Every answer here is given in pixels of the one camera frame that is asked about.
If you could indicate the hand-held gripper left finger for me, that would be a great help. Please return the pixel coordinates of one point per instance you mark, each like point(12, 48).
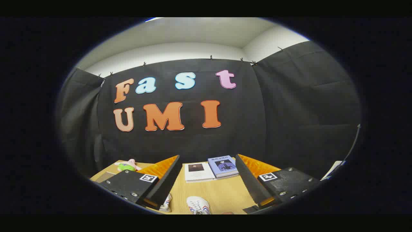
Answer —
point(165, 183)

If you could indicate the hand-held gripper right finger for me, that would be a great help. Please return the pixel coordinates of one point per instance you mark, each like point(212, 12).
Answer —
point(251, 183)

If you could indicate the white canvas shoe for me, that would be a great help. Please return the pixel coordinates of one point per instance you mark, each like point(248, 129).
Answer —
point(198, 204)
point(167, 203)

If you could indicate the blue book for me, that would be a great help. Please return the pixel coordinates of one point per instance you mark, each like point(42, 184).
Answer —
point(223, 166)

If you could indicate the white book with dark picture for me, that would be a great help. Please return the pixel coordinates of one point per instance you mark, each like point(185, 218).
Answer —
point(198, 172)

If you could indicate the pink and green plush toy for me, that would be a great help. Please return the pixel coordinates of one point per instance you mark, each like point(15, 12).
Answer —
point(127, 166)

